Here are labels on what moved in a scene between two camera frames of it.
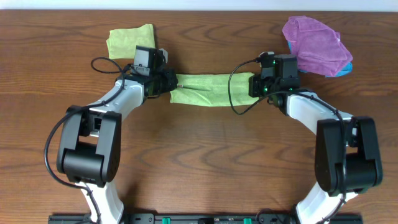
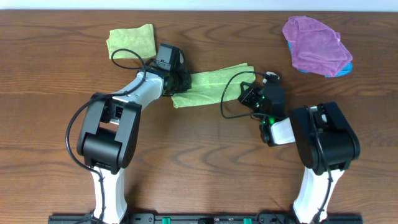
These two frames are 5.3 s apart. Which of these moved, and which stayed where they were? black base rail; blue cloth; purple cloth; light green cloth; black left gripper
Moved: light green cloth; black left gripper
Stayed: purple cloth; blue cloth; black base rail
